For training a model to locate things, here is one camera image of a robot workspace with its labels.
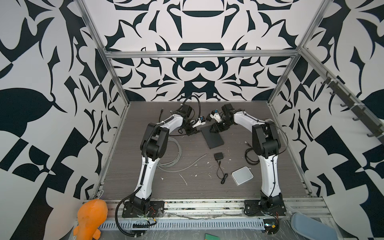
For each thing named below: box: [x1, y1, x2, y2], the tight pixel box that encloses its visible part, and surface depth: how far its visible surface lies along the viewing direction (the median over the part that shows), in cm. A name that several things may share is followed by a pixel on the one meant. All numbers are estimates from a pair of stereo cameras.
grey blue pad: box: [291, 213, 339, 240], surface depth 71 cm
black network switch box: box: [200, 125, 225, 150], surface depth 101 cm
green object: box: [205, 233, 221, 240], surface depth 68 cm
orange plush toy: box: [73, 199, 108, 240], surface depth 67 cm
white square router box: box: [231, 166, 254, 186], surface depth 85 cm
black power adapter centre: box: [214, 152, 229, 184], surface depth 89 cm
